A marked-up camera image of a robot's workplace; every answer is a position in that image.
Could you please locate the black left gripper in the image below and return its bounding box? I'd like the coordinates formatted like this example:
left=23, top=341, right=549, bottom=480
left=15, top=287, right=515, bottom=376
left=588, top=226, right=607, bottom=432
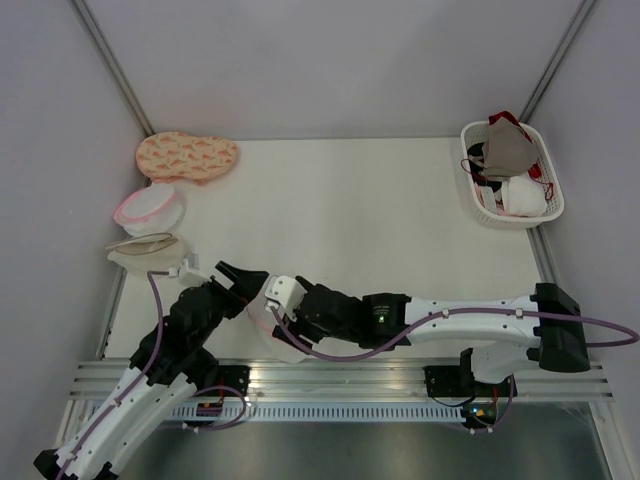
left=192, top=260, right=268, bottom=349

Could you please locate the white mesh laundry bag pink zipper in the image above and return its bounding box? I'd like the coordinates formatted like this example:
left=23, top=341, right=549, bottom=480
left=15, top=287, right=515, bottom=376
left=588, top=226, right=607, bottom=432
left=246, top=286, right=306, bottom=363

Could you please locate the taupe grey bra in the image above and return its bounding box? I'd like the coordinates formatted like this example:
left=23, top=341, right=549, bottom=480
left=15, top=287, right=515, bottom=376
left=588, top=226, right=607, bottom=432
left=483, top=118, right=538, bottom=181

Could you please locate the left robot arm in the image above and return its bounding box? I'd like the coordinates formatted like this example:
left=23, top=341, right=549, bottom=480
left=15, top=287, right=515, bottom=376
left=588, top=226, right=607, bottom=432
left=34, top=262, right=269, bottom=479

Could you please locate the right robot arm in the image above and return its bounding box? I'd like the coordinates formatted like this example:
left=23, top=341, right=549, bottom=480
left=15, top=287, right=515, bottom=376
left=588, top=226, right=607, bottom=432
left=265, top=276, right=590, bottom=395

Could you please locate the small white mesh laundry bag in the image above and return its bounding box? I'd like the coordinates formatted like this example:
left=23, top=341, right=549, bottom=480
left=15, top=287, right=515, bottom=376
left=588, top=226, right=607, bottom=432
left=112, top=183, right=185, bottom=237

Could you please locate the peach floral bra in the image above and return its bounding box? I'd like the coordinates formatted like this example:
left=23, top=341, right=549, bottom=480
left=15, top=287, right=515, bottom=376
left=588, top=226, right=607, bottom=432
left=135, top=131, right=240, bottom=185

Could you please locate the black bra in basket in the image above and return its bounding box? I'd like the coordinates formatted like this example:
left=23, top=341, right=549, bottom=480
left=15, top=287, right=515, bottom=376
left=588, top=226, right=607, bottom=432
left=467, top=142, right=502, bottom=193

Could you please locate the white bra in basket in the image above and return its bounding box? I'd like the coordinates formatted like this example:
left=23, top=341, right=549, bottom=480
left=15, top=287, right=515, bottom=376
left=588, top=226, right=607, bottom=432
left=501, top=174, right=547, bottom=217

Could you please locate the red bra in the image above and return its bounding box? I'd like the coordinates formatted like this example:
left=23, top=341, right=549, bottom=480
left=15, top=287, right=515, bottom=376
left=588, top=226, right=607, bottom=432
left=461, top=111, right=555, bottom=204

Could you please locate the pink garment in basket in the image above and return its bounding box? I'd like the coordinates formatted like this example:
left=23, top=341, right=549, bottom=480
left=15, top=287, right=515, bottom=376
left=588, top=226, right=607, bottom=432
left=475, top=185, right=507, bottom=216

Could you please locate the white plastic basket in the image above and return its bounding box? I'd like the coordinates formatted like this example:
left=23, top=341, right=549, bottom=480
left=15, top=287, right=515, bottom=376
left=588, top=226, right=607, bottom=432
left=460, top=111, right=565, bottom=230

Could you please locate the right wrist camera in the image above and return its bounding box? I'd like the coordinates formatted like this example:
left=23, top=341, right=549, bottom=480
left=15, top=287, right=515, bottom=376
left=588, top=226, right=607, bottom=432
left=264, top=276, right=306, bottom=319

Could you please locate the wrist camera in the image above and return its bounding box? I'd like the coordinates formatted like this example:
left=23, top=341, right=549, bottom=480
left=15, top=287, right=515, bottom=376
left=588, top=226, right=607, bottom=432
left=167, top=253, right=210, bottom=288
left=264, top=276, right=306, bottom=319

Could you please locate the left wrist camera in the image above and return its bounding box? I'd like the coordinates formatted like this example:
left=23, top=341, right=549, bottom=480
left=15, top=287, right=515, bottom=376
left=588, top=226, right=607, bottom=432
left=167, top=253, right=210, bottom=288

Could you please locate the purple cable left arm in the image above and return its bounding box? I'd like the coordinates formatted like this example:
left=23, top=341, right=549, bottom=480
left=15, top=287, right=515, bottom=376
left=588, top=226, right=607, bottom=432
left=52, top=269, right=249, bottom=480

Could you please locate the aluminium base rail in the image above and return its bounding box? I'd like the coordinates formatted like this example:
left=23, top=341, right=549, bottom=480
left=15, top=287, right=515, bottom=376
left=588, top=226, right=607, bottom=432
left=69, top=357, right=614, bottom=401

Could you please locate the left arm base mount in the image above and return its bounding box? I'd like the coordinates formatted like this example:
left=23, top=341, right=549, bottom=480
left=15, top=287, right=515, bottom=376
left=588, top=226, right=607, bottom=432
left=195, top=365, right=251, bottom=397

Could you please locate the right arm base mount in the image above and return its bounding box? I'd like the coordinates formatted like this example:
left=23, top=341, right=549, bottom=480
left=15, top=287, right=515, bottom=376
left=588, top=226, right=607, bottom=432
left=423, top=365, right=511, bottom=400

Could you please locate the white slotted cable duct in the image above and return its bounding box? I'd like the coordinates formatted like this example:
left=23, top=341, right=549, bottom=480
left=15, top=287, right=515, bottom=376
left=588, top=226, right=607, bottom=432
left=166, top=402, right=464, bottom=425

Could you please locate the left aluminium corner post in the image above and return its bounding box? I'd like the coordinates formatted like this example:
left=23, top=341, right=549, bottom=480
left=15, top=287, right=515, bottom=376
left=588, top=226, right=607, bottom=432
left=68, top=0, right=155, bottom=136

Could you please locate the aluminium corner post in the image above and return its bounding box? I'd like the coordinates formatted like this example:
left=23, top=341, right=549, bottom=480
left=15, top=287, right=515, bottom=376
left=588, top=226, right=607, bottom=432
left=519, top=0, right=600, bottom=123
left=68, top=0, right=155, bottom=136

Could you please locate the right aluminium corner post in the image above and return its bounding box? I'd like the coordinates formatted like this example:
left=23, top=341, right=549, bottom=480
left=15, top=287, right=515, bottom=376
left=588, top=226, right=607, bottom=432
left=519, top=0, right=600, bottom=123

